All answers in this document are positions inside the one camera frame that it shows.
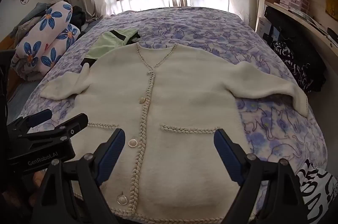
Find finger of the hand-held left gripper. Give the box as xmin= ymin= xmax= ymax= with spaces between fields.
xmin=18 ymin=113 xmax=89 ymax=140
xmin=7 ymin=109 xmax=53 ymax=133

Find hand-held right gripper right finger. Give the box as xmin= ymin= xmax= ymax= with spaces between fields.
xmin=213 ymin=128 xmax=309 ymax=224

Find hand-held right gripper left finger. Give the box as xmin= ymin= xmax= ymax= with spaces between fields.
xmin=30 ymin=128 xmax=126 ymax=224

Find cream knitted cardigan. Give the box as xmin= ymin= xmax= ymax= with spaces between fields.
xmin=41 ymin=43 xmax=309 ymax=223

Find grey folded clothes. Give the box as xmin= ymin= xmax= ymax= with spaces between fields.
xmin=10 ymin=2 xmax=52 ymax=46

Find dark clothes pile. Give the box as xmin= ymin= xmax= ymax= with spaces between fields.
xmin=71 ymin=5 xmax=88 ymax=30

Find rolled blue flower quilt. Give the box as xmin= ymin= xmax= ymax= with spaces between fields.
xmin=12 ymin=0 xmax=81 ymax=82

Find green garment with black trim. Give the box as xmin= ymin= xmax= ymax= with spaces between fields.
xmin=80 ymin=30 xmax=141 ymax=67

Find black white printed cloth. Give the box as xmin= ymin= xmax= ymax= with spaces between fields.
xmin=295 ymin=159 xmax=338 ymax=224

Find black white patterned garment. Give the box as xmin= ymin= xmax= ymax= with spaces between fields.
xmin=271 ymin=40 xmax=327 ymax=94

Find white and blue carton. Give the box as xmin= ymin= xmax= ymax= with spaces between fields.
xmin=257 ymin=17 xmax=273 ymax=41

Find purple floral bedsheet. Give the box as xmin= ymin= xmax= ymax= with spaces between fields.
xmin=20 ymin=7 xmax=328 ymax=224

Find stack of pink boxes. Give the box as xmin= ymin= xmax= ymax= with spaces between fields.
xmin=279 ymin=0 xmax=310 ymax=13

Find yellow cloth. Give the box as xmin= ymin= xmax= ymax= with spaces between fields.
xmin=325 ymin=0 xmax=338 ymax=21

